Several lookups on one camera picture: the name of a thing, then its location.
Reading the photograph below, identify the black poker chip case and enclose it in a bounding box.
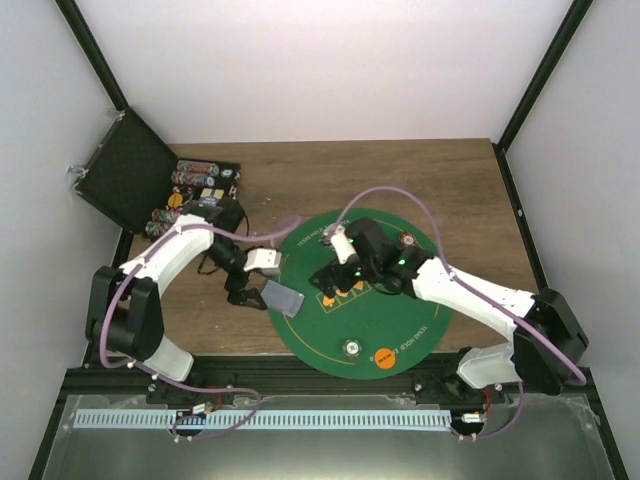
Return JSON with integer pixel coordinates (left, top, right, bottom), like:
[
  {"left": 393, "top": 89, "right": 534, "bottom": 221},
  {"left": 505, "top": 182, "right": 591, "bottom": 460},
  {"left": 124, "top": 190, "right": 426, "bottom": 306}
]
[{"left": 74, "top": 109, "right": 241, "bottom": 237}]

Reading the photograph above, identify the chip row bottom in case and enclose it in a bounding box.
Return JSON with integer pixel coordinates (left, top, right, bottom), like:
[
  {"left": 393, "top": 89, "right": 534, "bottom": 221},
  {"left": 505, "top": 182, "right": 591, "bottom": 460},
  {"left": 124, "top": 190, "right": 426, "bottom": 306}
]
[{"left": 144, "top": 221, "right": 171, "bottom": 240}]

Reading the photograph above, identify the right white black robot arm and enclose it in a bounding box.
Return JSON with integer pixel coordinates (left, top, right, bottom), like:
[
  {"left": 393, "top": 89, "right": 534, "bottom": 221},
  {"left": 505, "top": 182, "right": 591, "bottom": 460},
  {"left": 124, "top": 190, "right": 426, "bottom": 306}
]
[{"left": 309, "top": 217, "right": 589, "bottom": 403}]

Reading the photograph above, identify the light blue slotted cable duct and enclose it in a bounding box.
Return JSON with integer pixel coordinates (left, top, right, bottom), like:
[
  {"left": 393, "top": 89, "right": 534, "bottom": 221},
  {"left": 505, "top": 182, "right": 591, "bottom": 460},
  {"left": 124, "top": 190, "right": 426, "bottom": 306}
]
[{"left": 72, "top": 409, "right": 452, "bottom": 432}]

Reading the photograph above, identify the boxed card deck in case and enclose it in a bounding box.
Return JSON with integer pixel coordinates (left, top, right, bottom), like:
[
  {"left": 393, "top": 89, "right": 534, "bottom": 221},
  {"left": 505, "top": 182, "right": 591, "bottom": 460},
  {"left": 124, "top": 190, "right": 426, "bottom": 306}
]
[{"left": 199, "top": 188, "right": 225, "bottom": 204}]

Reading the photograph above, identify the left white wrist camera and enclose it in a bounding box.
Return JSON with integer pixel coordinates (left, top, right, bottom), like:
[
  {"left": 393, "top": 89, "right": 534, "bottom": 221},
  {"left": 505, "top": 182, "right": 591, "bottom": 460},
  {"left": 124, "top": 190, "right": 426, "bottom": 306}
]
[{"left": 243, "top": 248, "right": 282, "bottom": 276}]

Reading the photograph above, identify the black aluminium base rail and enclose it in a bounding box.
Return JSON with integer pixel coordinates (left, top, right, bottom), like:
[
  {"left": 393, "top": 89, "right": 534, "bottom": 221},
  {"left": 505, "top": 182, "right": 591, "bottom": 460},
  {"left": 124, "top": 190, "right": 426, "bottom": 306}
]
[{"left": 64, "top": 353, "right": 596, "bottom": 406}]

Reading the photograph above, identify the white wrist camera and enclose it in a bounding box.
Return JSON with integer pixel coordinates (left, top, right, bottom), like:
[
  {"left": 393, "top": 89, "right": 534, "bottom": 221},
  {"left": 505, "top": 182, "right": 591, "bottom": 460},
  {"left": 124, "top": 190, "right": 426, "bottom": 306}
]
[
  {"left": 324, "top": 224, "right": 357, "bottom": 265},
  {"left": 243, "top": 248, "right": 282, "bottom": 276}
]

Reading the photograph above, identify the chip row top in case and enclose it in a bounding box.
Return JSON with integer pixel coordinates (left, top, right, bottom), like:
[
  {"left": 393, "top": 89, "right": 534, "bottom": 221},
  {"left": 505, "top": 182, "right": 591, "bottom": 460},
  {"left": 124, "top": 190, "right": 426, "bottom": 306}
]
[{"left": 176, "top": 159, "right": 220, "bottom": 176}]

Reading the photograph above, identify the orange button in case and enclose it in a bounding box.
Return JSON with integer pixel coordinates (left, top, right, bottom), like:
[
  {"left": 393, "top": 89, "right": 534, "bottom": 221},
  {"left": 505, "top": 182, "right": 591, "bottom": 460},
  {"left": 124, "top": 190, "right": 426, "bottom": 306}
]
[{"left": 167, "top": 192, "right": 184, "bottom": 209}]

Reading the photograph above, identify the round green poker mat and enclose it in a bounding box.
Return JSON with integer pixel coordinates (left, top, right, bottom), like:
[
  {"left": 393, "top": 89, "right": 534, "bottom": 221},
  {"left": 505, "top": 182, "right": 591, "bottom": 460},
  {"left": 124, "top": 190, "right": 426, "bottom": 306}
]
[{"left": 268, "top": 210, "right": 453, "bottom": 380}]

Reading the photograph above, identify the chip row in case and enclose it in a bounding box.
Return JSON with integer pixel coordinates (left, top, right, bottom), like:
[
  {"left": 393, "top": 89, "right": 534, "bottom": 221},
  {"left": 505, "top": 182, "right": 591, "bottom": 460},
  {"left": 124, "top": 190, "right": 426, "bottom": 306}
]
[
  {"left": 171, "top": 171, "right": 215, "bottom": 187},
  {"left": 176, "top": 159, "right": 220, "bottom": 176},
  {"left": 150, "top": 209, "right": 180, "bottom": 227},
  {"left": 144, "top": 221, "right": 171, "bottom": 240}
]

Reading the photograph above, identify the orange big blind button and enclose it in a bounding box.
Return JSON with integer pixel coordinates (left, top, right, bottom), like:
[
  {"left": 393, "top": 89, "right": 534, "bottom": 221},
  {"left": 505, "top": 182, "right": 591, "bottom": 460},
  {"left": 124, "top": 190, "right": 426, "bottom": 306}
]
[{"left": 373, "top": 347, "right": 396, "bottom": 370}]

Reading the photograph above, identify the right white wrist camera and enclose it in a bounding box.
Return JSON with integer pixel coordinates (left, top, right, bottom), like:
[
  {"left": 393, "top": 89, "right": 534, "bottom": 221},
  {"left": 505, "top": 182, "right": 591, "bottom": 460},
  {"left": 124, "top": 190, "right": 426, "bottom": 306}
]
[{"left": 324, "top": 224, "right": 357, "bottom": 265}]

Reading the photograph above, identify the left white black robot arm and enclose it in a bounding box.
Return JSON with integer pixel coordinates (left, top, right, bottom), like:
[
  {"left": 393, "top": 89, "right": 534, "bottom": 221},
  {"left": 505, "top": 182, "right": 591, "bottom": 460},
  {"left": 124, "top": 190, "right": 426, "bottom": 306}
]
[{"left": 86, "top": 196, "right": 281, "bottom": 404}]

